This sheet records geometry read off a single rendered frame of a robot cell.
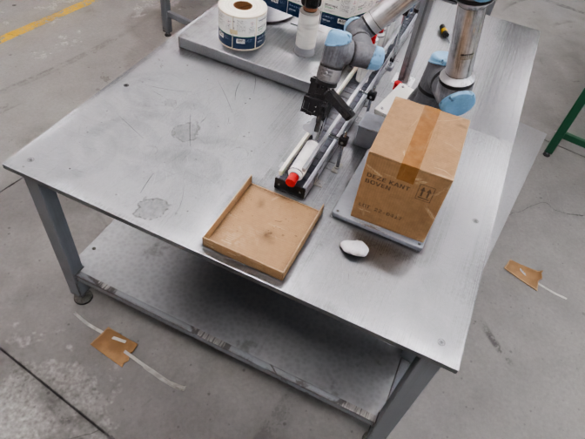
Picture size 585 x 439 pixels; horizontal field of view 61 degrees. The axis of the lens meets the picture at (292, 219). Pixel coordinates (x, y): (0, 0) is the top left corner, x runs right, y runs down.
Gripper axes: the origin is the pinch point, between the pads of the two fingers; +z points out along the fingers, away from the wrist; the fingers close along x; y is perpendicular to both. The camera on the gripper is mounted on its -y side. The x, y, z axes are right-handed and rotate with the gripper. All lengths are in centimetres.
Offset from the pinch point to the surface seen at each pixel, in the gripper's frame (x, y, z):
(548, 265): -107, -116, 59
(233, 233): 37.4, 7.9, 23.0
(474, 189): -18, -55, 3
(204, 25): -48, 74, -13
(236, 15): -35, 54, -24
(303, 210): 19.5, -6.8, 16.5
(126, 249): 4, 67, 76
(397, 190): 21.8, -32.0, -2.4
